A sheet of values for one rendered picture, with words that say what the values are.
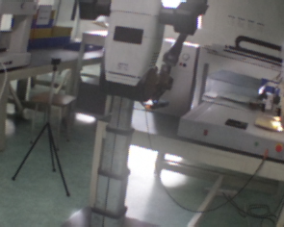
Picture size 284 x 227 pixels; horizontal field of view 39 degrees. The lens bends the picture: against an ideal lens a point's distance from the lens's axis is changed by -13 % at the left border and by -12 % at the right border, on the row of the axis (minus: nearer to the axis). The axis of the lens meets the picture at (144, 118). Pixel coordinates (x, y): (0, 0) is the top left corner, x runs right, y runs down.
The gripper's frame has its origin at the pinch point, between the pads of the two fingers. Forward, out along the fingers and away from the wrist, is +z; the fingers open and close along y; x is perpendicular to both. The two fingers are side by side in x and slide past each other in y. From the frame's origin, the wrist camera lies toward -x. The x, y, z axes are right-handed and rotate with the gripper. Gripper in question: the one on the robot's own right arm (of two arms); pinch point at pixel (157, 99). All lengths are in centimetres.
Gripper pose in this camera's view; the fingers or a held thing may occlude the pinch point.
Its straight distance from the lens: 247.7
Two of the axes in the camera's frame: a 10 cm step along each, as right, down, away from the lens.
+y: -9.0, -2.4, 3.8
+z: -2.6, 9.7, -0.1
